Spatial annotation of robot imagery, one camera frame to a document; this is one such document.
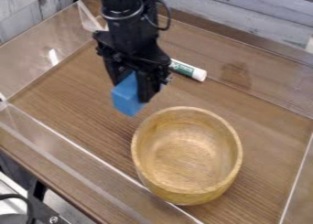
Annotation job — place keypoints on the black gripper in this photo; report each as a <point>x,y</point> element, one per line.
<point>129,49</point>

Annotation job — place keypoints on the blue rectangular block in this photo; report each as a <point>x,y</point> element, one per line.
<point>125,97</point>

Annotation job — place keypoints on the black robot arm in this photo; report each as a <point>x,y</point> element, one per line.
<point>129,6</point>

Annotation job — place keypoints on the brown wooden bowl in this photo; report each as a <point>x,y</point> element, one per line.
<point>188,155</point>

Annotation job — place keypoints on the green white Expo marker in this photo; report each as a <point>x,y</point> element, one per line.
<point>188,70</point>

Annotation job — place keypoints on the clear acrylic corner bracket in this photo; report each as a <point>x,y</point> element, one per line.
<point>90,22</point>

